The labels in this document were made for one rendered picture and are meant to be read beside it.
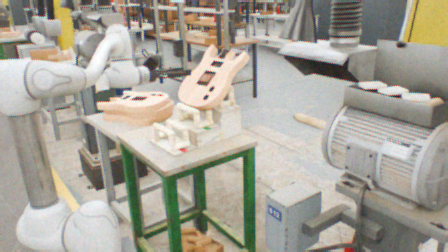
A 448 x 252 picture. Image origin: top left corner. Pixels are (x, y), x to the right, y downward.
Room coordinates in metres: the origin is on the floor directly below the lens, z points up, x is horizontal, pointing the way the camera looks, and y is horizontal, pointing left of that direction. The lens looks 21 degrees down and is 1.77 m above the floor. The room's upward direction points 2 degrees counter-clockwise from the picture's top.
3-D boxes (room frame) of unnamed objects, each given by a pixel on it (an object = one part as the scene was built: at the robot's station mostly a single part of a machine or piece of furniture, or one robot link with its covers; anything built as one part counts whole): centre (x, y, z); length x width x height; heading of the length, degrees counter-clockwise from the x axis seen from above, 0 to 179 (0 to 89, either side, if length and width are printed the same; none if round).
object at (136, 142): (2.06, 0.22, 0.55); 0.62 x 0.58 x 0.76; 35
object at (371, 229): (1.05, -0.43, 1.02); 0.13 x 0.04 x 0.04; 35
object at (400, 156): (1.11, -0.53, 1.25); 0.41 x 0.27 x 0.26; 35
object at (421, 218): (1.06, -0.57, 1.11); 0.36 x 0.24 x 0.04; 35
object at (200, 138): (2.05, 0.15, 0.98); 0.27 x 0.16 x 0.09; 38
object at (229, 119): (2.14, 0.03, 1.02); 0.27 x 0.15 x 0.17; 38
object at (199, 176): (2.43, 0.17, 0.45); 0.05 x 0.05 x 0.90; 35
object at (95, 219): (1.30, 0.51, 0.87); 0.18 x 0.16 x 0.22; 82
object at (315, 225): (1.08, -0.33, 1.02); 0.19 x 0.04 x 0.04; 125
